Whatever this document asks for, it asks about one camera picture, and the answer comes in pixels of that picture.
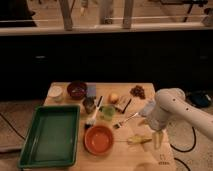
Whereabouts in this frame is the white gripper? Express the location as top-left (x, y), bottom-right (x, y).
top-left (146, 107), bottom-right (167, 149)

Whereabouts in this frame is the yellow banana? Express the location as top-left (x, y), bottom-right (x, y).
top-left (127, 135), bottom-right (152, 144)

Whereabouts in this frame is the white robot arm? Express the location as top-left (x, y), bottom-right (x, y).
top-left (146, 88), bottom-right (213, 141)

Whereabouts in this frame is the brown grape bunch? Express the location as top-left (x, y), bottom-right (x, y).
top-left (130, 85), bottom-right (145, 99)

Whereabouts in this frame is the black framed small box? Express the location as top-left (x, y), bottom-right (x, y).
top-left (114, 96), bottom-right (131, 114)

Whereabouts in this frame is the green cup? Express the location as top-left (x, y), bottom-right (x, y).
top-left (101, 105), bottom-right (115, 121)

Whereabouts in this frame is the dark blue floor object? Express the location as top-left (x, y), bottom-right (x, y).
top-left (188, 91), bottom-right (212, 108)

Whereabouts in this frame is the yellow round fruit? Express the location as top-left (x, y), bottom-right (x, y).
top-left (108, 93), bottom-right (119, 104)

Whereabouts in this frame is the orange bowl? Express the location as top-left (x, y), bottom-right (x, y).
top-left (84, 125), bottom-right (114, 156)

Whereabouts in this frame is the grey metal cup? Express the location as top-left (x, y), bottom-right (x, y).
top-left (83, 97), bottom-right (96, 114)

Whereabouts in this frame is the blue sponge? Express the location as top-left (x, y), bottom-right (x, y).
top-left (86, 84), bottom-right (96, 98)

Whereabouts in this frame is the dark red bowl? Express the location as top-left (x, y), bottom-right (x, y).
top-left (67, 81), bottom-right (87, 100)

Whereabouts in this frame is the green plastic tray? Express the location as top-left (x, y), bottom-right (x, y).
top-left (18, 105), bottom-right (80, 169)

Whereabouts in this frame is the small white cup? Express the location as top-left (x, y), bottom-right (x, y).
top-left (48, 86), bottom-right (63, 102)

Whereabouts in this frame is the black floor cable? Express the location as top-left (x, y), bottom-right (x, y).
top-left (168, 126), bottom-right (197, 171)

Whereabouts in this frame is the white handled brush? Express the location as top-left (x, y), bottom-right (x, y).
top-left (84, 105), bottom-right (100, 129)

